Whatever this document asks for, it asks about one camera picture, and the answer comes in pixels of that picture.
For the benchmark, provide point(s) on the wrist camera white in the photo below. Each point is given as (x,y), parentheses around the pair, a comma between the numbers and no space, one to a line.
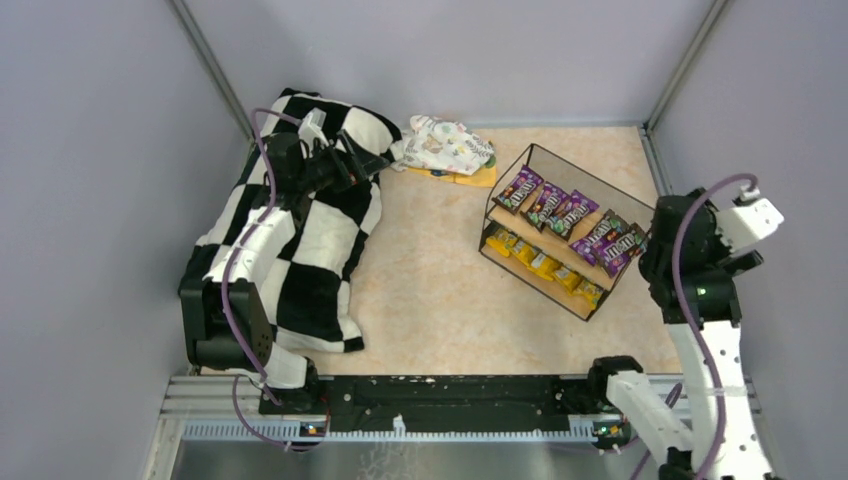
(752,219)
(311,129)

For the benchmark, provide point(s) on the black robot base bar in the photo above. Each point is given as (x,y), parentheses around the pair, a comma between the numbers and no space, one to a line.
(471,403)

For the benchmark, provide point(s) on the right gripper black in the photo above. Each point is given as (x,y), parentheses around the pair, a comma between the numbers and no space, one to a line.
(743,263)

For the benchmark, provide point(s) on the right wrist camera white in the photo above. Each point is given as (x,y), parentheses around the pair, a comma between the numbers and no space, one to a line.
(752,219)

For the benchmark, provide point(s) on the brown M&M bag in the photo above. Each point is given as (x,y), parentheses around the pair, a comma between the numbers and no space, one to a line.
(564,220)

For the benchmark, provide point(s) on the black white checkered pillow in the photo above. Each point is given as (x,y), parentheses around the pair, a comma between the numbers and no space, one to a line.
(306,294)

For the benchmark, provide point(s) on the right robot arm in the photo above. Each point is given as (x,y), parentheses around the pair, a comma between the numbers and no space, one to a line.
(702,314)

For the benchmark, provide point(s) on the black wire wooden shelf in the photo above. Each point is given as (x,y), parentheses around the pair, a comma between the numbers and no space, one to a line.
(625,290)

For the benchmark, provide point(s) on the floral white cloth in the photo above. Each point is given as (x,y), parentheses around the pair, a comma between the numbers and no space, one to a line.
(434,143)

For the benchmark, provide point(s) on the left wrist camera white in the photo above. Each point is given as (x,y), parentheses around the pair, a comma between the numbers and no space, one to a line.
(311,129)

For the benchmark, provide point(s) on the white toothed rail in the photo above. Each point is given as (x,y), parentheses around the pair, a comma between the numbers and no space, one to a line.
(311,432)

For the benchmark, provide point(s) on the purple m&m bag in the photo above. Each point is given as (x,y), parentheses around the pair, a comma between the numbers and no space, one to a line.
(610,222)
(550,198)
(520,188)

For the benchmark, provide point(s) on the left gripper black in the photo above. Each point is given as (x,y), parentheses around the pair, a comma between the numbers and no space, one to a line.
(348,168)

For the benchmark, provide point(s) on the purple M&M bag on shelf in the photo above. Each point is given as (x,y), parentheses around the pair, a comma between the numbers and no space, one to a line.
(520,188)

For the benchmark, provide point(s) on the yellow M&M bags lower shelf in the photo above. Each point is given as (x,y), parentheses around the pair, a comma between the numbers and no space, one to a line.
(570,282)

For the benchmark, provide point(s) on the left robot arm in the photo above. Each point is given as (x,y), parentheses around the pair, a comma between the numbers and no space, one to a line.
(225,325)

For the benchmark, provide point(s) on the yellow cloth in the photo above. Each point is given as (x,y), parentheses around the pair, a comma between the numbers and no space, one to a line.
(485,177)

